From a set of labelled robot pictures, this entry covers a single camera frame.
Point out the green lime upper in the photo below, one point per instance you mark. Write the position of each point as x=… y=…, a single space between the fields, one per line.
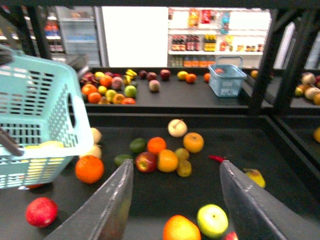
x=138 y=145

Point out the red chili pepper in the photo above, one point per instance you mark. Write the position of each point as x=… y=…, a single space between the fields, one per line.
x=217 y=158

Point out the black fruit shelf frame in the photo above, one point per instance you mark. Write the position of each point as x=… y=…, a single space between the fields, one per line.
x=248 y=142

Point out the green lime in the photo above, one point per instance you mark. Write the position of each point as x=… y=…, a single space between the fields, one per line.
x=138 y=145
x=121 y=158

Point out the small blue basket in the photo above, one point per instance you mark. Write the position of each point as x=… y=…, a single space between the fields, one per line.
x=226 y=80

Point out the yellow round fruit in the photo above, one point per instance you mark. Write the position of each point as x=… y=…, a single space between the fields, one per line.
x=167 y=161

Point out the small orange mandarin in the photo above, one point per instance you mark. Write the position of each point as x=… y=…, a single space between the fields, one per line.
x=155 y=145

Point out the light teal shopping basket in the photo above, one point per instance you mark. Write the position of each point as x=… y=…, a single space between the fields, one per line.
x=40 y=101

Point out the yellow orange fruit front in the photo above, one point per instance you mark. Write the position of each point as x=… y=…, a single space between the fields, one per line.
x=179 y=227

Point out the red green apple front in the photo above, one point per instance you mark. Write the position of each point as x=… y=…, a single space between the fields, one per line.
x=231 y=236

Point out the green lime lower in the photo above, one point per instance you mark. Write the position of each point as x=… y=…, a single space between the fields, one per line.
x=121 y=158

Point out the orange persimmon with leaf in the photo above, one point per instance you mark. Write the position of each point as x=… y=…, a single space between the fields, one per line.
x=34 y=186

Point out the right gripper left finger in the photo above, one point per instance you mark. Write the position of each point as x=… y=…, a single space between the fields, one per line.
x=104 y=215

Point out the red pomegranate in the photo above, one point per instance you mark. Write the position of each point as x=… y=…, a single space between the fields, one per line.
x=41 y=212

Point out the pale white apple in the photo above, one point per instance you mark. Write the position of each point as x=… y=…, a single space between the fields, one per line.
x=94 y=151

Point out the pale pear with stem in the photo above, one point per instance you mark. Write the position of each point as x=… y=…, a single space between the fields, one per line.
x=177 y=128

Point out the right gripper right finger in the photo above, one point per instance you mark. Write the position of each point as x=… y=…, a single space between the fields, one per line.
x=258 y=215

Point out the white onion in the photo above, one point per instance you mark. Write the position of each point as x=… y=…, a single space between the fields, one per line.
x=96 y=134

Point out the small yellow green fruit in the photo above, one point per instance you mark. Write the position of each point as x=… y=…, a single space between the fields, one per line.
x=182 y=154

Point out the green yellow apple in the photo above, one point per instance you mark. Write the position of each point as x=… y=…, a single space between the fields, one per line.
x=212 y=221

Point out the yellow pear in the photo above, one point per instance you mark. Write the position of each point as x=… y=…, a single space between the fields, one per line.
x=256 y=176

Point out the yellow orange apple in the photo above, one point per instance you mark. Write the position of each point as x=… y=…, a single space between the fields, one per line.
x=193 y=142

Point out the large orange tangerine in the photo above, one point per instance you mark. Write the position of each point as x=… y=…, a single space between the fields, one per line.
x=89 y=169

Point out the yellow lemon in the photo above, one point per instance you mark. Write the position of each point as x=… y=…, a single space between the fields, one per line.
x=53 y=144

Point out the olive yellow fruit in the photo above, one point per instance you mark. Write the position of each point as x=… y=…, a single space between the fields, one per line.
x=184 y=168

